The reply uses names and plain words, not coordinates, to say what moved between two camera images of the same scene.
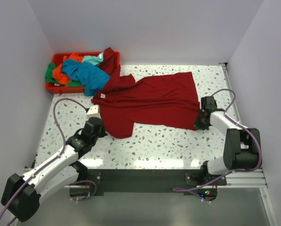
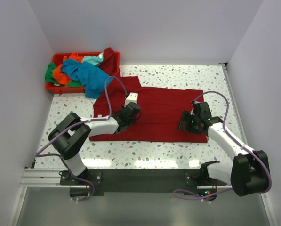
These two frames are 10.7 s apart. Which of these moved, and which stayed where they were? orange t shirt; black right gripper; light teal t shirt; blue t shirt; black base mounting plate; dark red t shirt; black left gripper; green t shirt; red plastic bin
Moved: black left gripper; black right gripper; dark red t shirt
Stayed: green t shirt; black base mounting plate; light teal t shirt; red plastic bin; blue t shirt; orange t shirt
